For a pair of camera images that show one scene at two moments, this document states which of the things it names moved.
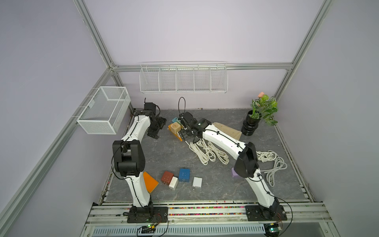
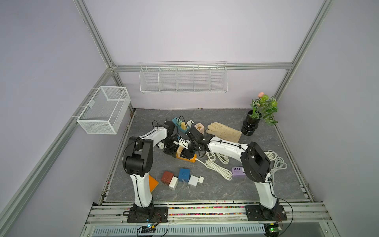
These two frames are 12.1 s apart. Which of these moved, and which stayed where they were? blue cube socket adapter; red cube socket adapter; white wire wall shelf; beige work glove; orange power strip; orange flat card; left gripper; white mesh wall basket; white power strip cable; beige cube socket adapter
Moved: left gripper; orange power strip; beige cube socket adapter
Stayed: white wire wall shelf; white mesh wall basket; beige work glove; white power strip cable; orange flat card; blue cube socket adapter; red cube socket adapter
